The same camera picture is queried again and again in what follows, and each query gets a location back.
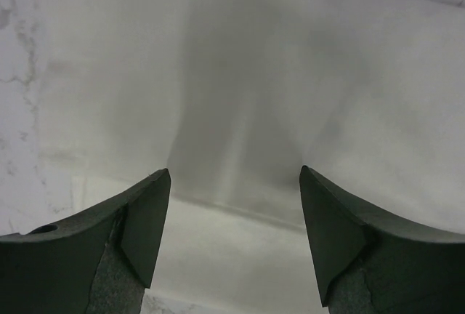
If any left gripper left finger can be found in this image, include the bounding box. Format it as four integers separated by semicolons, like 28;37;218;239
1;169;171;313

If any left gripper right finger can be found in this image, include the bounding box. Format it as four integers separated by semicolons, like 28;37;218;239
299;166;464;313

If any white t-shirt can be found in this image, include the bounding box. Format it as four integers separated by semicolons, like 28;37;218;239
39;0;464;231

